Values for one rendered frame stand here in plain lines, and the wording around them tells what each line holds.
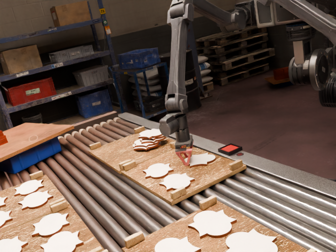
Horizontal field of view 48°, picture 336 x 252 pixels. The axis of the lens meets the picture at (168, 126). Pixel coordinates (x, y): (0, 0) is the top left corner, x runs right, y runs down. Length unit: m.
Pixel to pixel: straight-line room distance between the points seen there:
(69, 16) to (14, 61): 1.03
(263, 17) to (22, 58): 4.46
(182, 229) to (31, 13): 5.72
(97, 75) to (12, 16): 1.56
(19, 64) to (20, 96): 0.47
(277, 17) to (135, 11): 5.36
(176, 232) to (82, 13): 5.20
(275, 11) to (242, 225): 1.15
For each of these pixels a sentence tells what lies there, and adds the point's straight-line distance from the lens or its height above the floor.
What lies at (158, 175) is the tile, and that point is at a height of 0.95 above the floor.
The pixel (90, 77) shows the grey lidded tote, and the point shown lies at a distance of 6.14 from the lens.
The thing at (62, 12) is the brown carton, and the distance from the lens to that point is 6.04.
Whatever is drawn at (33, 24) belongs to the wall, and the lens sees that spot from 6.59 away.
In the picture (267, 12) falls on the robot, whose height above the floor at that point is 1.44.
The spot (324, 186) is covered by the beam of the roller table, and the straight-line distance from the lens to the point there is 1.35.
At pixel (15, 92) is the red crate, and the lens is 5.89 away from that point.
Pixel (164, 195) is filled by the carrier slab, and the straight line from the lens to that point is 1.38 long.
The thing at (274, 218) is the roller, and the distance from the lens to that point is 1.21.
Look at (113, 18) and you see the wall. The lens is 6.98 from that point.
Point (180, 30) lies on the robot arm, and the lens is 1.56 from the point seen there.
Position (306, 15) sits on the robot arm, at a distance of 1.38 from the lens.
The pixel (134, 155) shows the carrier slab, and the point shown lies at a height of 0.94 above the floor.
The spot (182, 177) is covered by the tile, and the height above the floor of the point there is 0.95.
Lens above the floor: 1.56
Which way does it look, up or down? 17 degrees down
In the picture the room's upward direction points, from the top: 12 degrees counter-clockwise
